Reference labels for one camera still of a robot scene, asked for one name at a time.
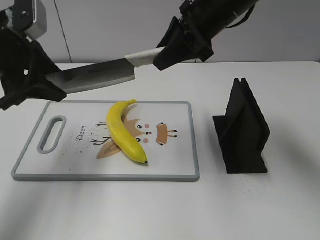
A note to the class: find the white handled kitchen knife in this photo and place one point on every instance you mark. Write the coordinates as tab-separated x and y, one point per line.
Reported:
102	75

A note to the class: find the yellow plastic banana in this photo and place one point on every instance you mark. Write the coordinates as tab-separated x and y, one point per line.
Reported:
121	136

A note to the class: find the white grey cutting board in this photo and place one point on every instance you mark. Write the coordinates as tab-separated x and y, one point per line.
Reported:
71	142

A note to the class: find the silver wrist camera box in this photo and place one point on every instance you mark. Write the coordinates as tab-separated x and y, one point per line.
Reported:
27	17

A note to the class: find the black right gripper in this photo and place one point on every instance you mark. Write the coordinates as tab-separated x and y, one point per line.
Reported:
185	39

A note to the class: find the black knife stand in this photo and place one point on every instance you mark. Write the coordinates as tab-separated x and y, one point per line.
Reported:
242	132

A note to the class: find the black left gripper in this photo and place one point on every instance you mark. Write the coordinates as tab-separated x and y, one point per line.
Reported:
23	69

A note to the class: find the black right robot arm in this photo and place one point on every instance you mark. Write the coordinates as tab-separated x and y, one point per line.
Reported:
226	14

